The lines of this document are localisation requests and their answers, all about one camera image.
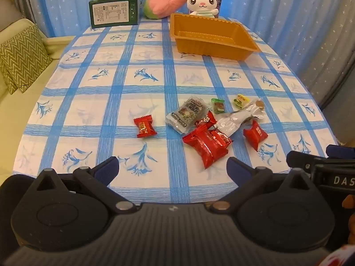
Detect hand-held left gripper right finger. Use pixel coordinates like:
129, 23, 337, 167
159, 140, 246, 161
210, 156, 310, 214

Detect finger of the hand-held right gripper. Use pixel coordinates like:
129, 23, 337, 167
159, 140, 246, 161
326, 144, 347, 159
286, 150, 315, 174

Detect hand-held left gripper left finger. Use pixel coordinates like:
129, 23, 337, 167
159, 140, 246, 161
36, 156, 132, 214

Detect large red snack packet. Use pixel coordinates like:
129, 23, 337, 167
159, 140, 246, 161
182, 125, 229, 170

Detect silver foil snack packet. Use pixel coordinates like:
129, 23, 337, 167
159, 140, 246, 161
215, 100, 265, 137

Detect small red candy packet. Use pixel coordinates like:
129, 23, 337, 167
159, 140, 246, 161
133, 115, 157, 139

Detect red white snack packet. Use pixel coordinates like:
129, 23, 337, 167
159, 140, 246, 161
194, 111, 217, 128

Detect small green candy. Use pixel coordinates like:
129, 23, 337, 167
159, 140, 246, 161
211, 98, 226, 114

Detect yellow green candy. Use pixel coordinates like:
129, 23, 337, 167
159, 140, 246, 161
232, 94, 251, 109

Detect grey clear snack packet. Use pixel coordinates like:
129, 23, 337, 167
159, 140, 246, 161
166, 96, 209, 135

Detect golden plastic tray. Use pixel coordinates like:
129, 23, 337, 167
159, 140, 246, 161
170, 12, 261, 61

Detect person's right hand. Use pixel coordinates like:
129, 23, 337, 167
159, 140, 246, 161
341, 194, 355, 245

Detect grey star curtain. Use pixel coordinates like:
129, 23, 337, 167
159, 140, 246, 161
297, 6, 355, 147

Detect red patterned clothing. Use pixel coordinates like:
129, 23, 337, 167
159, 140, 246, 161
319, 244, 355, 266

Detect blue checked tablecloth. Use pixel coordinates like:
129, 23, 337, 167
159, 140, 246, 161
12, 15, 340, 205

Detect beige sofa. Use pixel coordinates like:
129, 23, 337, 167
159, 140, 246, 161
0, 0, 76, 185

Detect green zigzag cushion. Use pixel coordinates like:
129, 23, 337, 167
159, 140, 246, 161
0, 23, 53, 95

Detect blue star curtain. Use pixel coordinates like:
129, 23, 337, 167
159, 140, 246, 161
28, 0, 355, 89

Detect green cardboard box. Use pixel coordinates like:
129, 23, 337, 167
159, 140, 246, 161
89, 0, 144, 29

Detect white rabbit plush toy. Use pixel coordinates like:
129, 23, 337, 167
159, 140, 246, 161
184, 0, 219, 18

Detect pink peach plush toy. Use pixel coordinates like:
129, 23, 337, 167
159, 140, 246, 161
143, 0, 192, 20

